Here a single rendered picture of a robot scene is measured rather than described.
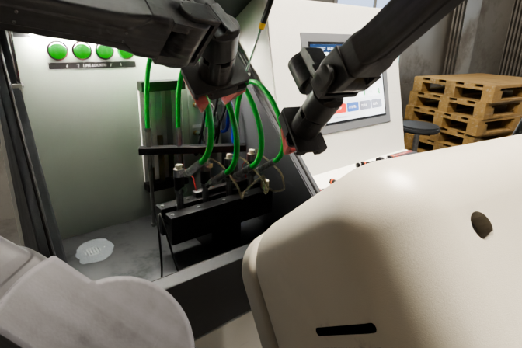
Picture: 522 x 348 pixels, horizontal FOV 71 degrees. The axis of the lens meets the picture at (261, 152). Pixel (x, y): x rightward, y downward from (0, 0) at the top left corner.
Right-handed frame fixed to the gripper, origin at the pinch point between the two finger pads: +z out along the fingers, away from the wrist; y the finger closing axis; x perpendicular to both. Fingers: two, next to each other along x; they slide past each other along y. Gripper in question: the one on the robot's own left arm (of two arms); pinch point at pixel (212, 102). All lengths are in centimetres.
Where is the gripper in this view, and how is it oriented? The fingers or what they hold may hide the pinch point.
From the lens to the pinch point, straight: 70.9
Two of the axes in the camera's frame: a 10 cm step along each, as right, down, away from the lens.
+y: -8.7, 3.5, -3.5
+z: -1.8, 4.5, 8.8
